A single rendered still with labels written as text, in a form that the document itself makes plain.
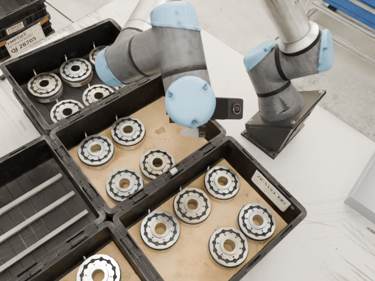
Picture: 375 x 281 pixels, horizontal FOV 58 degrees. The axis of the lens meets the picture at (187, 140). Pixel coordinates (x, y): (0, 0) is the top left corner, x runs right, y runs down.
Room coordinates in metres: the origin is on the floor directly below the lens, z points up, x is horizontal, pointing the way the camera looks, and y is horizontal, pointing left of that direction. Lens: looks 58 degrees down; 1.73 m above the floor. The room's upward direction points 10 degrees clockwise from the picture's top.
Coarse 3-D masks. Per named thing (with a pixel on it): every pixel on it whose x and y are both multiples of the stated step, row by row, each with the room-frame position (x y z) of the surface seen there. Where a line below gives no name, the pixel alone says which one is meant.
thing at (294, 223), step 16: (240, 144) 0.52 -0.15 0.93; (192, 160) 0.44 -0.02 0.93; (256, 160) 0.48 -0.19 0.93; (176, 176) 0.39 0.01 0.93; (272, 176) 0.44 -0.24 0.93; (288, 192) 0.40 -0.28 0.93; (128, 208) 0.28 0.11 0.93; (304, 208) 0.36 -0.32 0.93; (128, 240) 0.21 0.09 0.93; (272, 240) 0.27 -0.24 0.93; (144, 256) 0.18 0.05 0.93; (256, 256) 0.22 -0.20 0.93; (240, 272) 0.18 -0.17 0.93
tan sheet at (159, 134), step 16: (144, 112) 0.64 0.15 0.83; (160, 112) 0.65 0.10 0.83; (160, 128) 0.59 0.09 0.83; (176, 128) 0.60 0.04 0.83; (144, 144) 0.52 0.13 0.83; (160, 144) 0.53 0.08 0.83; (176, 144) 0.54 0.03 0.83; (192, 144) 0.55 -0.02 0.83; (128, 160) 0.46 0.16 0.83; (176, 160) 0.49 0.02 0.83; (96, 176) 0.39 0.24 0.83
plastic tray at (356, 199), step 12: (372, 156) 0.71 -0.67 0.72; (372, 168) 0.66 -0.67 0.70; (360, 180) 0.58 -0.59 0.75; (372, 180) 0.61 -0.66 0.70; (360, 192) 0.56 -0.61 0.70; (372, 192) 0.57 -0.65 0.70; (348, 204) 0.51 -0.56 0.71; (360, 204) 0.49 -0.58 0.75; (372, 204) 0.52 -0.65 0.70; (372, 216) 0.47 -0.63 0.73
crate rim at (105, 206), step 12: (144, 84) 0.67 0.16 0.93; (120, 96) 0.61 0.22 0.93; (96, 108) 0.56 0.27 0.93; (72, 120) 0.50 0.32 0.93; (216, 120) 0.59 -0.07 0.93; (60, 144) 0.42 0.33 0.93; (204, 144) 0.50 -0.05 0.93; (192, 156) 0.46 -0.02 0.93; (84, 180) 0.33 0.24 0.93; (156, 180) 0.37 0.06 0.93; (96, 192) 0.31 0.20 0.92; (144, 192) 0.33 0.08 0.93; (120, 204) 0.29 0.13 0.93
